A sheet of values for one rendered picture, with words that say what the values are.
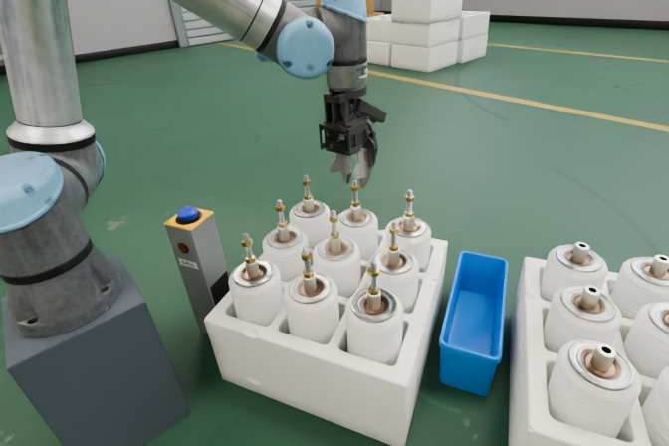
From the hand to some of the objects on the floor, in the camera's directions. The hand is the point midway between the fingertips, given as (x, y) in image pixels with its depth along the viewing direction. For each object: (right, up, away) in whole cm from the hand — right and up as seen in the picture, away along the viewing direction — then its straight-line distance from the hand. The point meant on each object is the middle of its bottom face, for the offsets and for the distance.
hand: (356, 178), depth 83 cm
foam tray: (-3, -36, +8) cm, 37 cm away
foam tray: (+48, -44, -13) cm, 66 cm away
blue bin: (+26, -35, +5) cm, 44 cm away
